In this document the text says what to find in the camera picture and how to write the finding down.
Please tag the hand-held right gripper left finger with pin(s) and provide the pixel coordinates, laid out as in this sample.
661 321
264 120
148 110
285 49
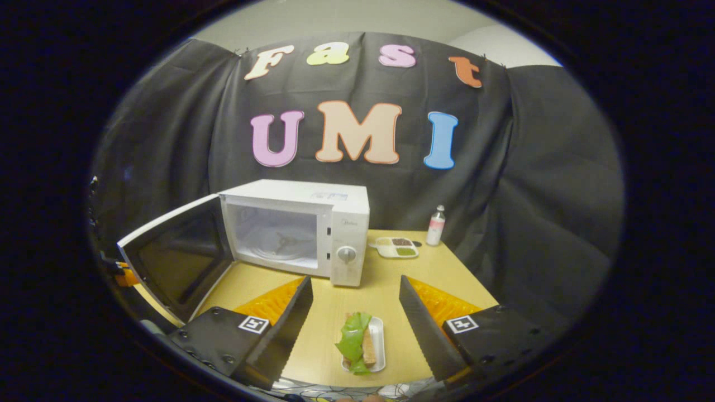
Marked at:
290 329

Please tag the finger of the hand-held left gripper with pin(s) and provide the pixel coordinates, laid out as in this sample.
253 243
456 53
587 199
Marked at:
127 274

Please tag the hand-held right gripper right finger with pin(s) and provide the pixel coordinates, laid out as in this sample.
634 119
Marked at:
419 329

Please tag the lettuce sandwich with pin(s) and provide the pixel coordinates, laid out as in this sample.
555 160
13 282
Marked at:
354 340

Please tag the white microwave oven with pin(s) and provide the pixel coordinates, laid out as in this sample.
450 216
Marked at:
346 223

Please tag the sectioned dish with food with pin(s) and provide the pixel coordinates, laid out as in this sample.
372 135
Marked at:
396 247

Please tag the white foam tray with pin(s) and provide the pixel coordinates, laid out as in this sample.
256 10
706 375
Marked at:
380 340

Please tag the small pink label bottle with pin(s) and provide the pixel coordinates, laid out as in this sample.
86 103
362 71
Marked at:
435 229

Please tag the black backdrop cloth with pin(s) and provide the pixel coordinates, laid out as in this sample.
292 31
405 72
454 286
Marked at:
530 195

